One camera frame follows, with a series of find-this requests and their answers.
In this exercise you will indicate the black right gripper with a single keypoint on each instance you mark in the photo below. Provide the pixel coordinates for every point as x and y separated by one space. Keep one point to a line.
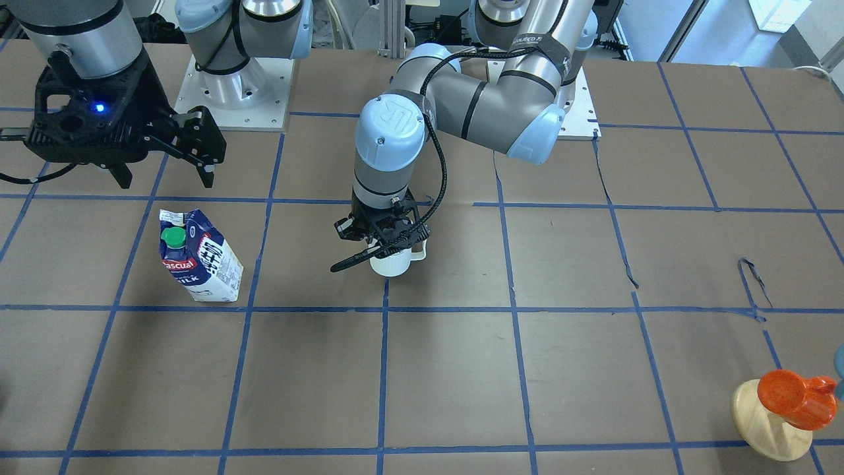
160 104

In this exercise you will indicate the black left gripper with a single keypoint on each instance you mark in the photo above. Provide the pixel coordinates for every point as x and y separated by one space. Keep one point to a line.
344 228

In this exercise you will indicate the white HOME mug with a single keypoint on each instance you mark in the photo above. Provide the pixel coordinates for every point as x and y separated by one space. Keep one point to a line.
399 263

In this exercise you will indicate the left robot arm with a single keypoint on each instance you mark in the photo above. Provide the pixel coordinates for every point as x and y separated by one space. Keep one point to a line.
435 90

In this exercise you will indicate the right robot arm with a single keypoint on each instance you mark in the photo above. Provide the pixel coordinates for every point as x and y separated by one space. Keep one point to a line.
102 38

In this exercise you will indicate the blue white milk carton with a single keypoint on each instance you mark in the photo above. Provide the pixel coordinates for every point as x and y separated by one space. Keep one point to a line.
198 256

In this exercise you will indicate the wooden mug tree stand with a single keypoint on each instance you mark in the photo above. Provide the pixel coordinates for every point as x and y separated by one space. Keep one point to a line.
766 432

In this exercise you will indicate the orange mug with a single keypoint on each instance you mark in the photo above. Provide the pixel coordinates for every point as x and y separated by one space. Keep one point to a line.
805 403

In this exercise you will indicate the blue mug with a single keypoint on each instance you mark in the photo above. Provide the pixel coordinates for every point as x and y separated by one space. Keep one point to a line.
838 362

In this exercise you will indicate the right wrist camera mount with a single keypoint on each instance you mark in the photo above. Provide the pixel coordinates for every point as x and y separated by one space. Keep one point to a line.
82 121

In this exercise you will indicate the aluminium frame post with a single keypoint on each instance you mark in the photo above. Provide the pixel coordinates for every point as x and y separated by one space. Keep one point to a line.
392 43

